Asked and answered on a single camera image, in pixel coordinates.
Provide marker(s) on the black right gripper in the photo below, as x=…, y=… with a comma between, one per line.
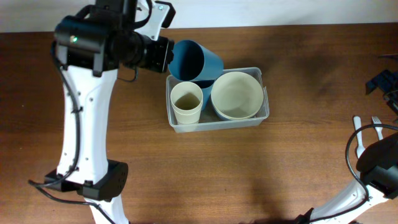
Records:
x=384, y=80

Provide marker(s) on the cream cup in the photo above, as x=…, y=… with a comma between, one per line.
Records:
x=186, y=98
x=186, y=119

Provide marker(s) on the white plastic fork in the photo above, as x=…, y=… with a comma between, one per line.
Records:
x=378, y=129

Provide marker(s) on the white plastic knife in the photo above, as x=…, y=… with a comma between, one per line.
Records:
x=357, y=125

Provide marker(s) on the cream bowl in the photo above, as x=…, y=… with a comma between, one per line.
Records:
x=234, y=89
x=240, y=112

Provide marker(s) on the cream cup front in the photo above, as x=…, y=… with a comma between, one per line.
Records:
x=186, y=119

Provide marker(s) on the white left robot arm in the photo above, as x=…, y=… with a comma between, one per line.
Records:
x=88, y=49

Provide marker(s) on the clear plastic storage container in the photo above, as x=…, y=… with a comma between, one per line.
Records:
x=209, y=120

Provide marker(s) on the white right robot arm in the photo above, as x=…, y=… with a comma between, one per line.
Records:
x=374, y=180

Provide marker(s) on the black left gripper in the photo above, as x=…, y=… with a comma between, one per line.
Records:
x=165, y=55

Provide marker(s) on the blue cup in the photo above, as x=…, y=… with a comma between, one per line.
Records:
x=193, y=62
x=206, y=87

